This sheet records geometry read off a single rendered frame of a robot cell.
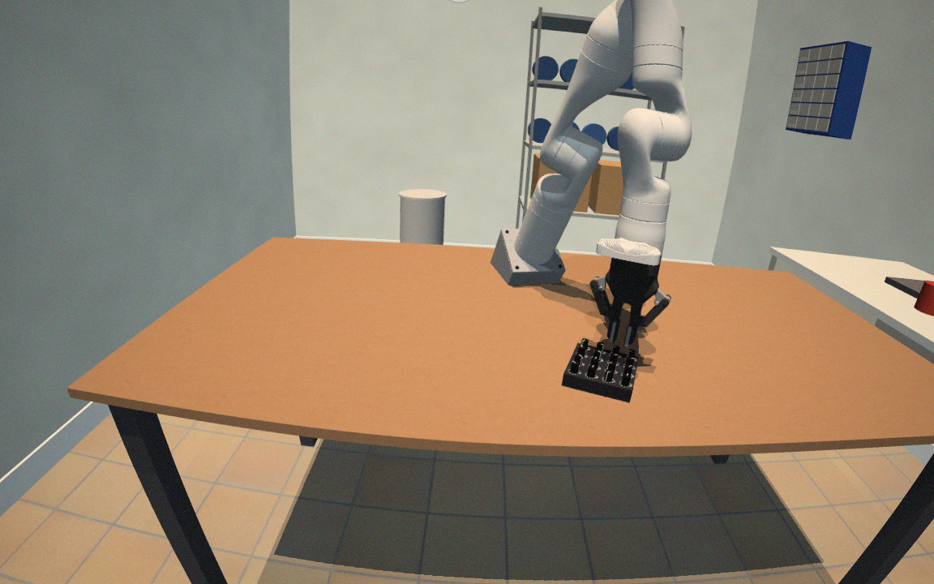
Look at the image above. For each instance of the black knob box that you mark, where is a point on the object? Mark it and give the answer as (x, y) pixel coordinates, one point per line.
(597, 376)

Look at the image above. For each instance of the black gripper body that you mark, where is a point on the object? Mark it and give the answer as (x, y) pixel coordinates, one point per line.
(647, 279)

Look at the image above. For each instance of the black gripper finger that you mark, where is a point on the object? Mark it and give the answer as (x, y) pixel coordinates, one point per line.
(598, 285)
(661, 302)

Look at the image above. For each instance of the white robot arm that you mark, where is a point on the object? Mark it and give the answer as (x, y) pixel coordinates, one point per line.
(608, 57)

